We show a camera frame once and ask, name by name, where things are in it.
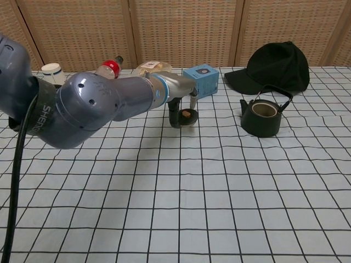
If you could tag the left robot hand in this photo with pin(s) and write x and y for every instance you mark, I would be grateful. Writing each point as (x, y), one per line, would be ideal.
(178, 85)

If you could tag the small black round lid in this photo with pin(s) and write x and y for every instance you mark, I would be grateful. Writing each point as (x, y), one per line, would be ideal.
(189, 118)

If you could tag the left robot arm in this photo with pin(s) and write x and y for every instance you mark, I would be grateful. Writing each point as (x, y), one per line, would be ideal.
(96, 107)

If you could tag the black teapot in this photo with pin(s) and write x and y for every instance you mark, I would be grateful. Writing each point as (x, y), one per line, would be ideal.
(260, 123)

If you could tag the small light blue box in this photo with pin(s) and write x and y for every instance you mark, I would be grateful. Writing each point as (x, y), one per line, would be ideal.
(204, 80)

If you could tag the clear snack bag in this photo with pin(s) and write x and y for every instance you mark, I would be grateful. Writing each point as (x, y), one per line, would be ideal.
(150, 67)

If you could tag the wooden bamboo folding screen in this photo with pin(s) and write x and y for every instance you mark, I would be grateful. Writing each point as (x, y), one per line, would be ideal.
(178, 30)

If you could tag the plastic bottle with red label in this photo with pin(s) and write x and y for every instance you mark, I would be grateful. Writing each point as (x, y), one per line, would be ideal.
(111, 68)

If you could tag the black baseball cap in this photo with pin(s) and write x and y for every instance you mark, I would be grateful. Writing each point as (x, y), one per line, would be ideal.
(277, 71)

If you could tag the white paper cup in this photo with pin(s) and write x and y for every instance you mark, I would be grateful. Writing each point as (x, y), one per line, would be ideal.
(53, 72)

